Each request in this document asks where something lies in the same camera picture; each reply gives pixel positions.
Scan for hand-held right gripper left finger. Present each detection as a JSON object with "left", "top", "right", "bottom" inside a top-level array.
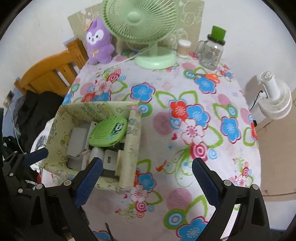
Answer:
[{"left": 30, "top": 157, "right": 104, "bottom": 241}]

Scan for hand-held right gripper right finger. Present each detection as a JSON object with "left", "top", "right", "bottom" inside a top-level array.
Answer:
[{"left": 192, "top": 158, "right": 271, "bottom": 241}]

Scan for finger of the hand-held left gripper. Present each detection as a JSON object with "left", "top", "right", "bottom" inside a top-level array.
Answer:
[{"left": 23, "top": 148, "right": 49, "bottom": 166}]

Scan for long white box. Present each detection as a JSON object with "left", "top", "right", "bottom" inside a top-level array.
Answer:
[{"left": 76, "top": 148, "right": 90, "bottom": 159}]

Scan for white charger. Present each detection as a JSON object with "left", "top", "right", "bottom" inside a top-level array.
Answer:
[{"left": 103, "top": 149, "right": 118, "bottom": 172}]

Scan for white round case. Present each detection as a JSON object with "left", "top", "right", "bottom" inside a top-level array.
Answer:
[{"left": 89, "top": 147, "right": 104, "bottom": 163}]

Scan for yellow printed storage box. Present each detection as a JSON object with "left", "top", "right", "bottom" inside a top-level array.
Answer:
[{"left": 43, "top": 101, "right": 142, "bottom": 194}]

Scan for green perforated speaker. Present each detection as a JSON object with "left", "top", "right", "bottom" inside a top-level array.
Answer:
[{"left": 89, "top": 116, "right": 128, "bottom": 147}]

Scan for white printed bag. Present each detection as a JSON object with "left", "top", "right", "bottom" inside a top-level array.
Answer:
[{"left": 30, "top": 120, "right": 55, "bottom": 173}]

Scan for thick white box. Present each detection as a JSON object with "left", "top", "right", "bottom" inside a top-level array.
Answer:
[{"left": 67, "top": 127, "right": 92, "bottom": 158}]

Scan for black clothing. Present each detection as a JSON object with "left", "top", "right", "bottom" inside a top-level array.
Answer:
[{"left": 0, "top": 91, "right": 65, "bottom": 163}]

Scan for floral tablecloth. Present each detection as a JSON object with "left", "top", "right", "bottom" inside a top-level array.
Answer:
[{"left": 43, "top": 50, "right": 262, "bottom": 241}]

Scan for beige cabinet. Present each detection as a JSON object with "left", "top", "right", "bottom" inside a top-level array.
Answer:
[{"left": 254, "top": 104, "right": 296, "bottom": 197}]

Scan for wooden chair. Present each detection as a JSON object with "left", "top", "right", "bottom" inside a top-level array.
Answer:
[{"left": 14, "top": 38, "right": 89, "bottom": 98}]

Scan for orange scissors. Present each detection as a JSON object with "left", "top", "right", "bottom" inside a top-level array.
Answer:
[{"left": 193, "top": 72, "right": 220, "bottom": 81}]

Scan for white floor fan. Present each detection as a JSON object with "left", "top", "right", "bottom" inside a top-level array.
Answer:
[{"left": 248, "top": 71, "right": 292, "bottom": 120}]

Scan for purple plush toy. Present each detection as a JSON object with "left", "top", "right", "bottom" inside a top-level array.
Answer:
[{"left": 84, "top": 18, "right": 115, "bottom": 65}]

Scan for glass mug with green lid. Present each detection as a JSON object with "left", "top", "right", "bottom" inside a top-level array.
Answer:
[{"left": 196, "top": 25, "right": 227, "bottom": 70}]

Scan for cotton swab jar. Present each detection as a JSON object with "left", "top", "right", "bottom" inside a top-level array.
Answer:
[{"left": 177, "top": 39, "right": 192, "bottom": 58}]

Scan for printed cardboard sheet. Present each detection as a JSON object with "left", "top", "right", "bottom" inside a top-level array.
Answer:
[{"left": 68, "top": 0, "right": 205, "bottom": 56}]

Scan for green desk fan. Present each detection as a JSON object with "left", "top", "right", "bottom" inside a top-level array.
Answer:
[{"left": 102, "top": 0, "right": 179, "bottom": 70}]

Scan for black fan cable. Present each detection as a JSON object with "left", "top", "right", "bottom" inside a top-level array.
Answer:
[{"left": 251, "top": 89, "right": 265, "bottom": 109}]

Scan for white fan cable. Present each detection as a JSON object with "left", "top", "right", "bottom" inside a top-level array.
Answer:
[{"left": 96, "top": 45, "right": 154, "bottom": 75}]

